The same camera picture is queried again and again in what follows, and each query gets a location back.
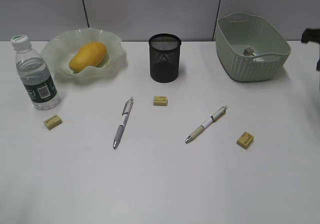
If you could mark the translucent green wavy plate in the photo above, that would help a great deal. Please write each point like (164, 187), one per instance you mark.
(58, 52)

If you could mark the white waste paper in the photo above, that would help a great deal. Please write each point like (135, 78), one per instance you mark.
(249, 51)

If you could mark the clear plastic water bottle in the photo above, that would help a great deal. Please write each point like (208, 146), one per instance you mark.
(34, 74)

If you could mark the yellow eraser near holder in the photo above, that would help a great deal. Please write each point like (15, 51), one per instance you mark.
(160, 101)

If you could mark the light green plastic basket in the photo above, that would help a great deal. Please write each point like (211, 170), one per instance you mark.
(238, 31)

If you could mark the yellow eraser left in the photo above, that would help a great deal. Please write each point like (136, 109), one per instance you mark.
(53, 122)

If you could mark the beige grip white pen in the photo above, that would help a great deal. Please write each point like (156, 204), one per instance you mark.
(212, 119)

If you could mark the black mesh pen holder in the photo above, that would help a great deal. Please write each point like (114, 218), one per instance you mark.
(164, 57)

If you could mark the yellow mango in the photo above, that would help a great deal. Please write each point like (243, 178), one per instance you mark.
(89, 55)

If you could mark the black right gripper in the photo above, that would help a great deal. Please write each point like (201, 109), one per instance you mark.
(318, 65)

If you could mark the grey grip white pen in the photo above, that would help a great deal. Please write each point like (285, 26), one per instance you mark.
(121, 128)

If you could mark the yellow eraser right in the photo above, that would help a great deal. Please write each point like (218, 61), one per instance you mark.
(245, 140)

